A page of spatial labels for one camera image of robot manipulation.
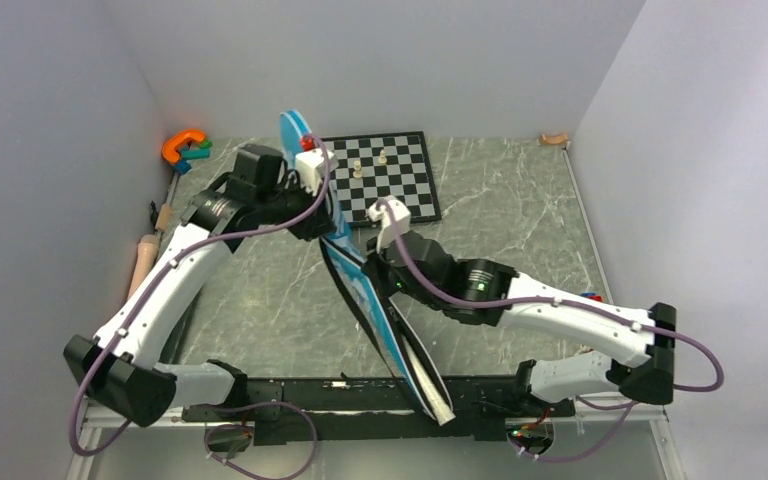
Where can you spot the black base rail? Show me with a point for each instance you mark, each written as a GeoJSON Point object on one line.
{"type": "Point", "coordinates": [293, 409]}

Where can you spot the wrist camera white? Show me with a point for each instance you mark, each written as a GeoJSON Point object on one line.
{"type": "Point", "coordinates": [393, 218]}
{"type": "Point", "coordinates": [314, 164]}

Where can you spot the small wooden piece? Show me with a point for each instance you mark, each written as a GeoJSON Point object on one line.
{"type": "Point", "coordinates": [561, 139]}

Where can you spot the black white chessboard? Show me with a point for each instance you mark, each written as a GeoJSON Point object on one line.
{"type": "Point", "coordinates": [407, 175]}

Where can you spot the colourful toy brick stack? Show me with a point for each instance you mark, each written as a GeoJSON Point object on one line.
{"type": "Point", "coordinates": [592, 296]}

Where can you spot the orange green toy blocks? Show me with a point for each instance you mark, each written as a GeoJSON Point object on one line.
{"type": "Point", "coordinates": [184, 147]}

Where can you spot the blue racket cover bag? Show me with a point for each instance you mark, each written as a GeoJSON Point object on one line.
{"type": "Point", "coordinates": [377, 315]}

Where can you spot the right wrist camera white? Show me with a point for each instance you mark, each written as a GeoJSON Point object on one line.
{"type": "Point", "coordinates": [393, 218]}

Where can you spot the wooden pin toy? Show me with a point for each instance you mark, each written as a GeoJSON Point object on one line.
{"type": "Point", "coordinates": [148, 248]}

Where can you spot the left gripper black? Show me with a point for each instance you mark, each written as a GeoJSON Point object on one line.
{"type": "Point", "coordinates": [316, 224]}

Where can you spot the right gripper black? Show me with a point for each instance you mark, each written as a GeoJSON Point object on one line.
{"type": "Point", "coordinates": [375, 266]}

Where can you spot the white chess piece left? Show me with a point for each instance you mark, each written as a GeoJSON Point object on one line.
{"type": "Point", "coordinates": [357, 172]}

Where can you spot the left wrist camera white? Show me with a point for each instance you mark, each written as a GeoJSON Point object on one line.
{"type": "Point", "coordinates": [314, 164]}

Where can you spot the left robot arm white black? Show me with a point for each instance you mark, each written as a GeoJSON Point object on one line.
{"type": "Point", "coordinates": [120, 366]}

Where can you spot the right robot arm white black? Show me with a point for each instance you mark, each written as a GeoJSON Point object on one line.
{"type": "Point", "coordinates": [631, 350]}

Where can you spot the blue badminton racket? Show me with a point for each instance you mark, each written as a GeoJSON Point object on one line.
{"type": "Point", "coordinates": [436, 399]}

